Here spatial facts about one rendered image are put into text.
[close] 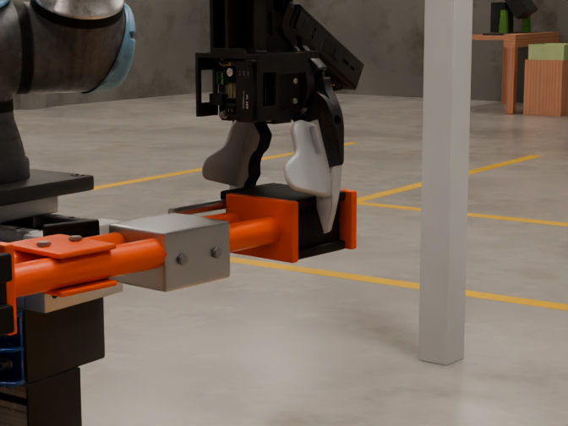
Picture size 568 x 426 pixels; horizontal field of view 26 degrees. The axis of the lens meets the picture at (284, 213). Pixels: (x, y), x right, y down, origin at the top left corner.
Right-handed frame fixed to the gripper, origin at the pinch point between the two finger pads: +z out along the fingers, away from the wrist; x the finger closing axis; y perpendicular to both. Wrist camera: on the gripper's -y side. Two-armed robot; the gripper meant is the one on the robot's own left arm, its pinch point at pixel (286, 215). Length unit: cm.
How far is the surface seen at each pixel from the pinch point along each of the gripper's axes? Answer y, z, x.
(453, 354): -280, 105, -166
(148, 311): -260, 108, -303
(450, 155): -276, 33, -166
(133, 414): -168, 108, -210
